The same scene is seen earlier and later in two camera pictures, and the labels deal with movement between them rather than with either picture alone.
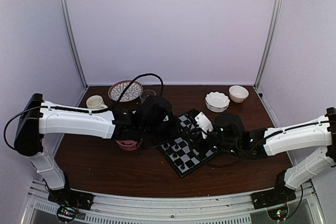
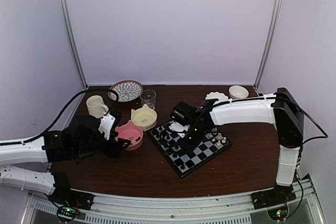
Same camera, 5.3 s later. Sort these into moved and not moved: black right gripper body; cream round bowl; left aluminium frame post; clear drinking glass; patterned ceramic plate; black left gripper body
Moved: black left gripper body; black right gripper body
Not moved: patterned ceramic plate; cream round bowl; clear drinking glass; left aluminium frame post
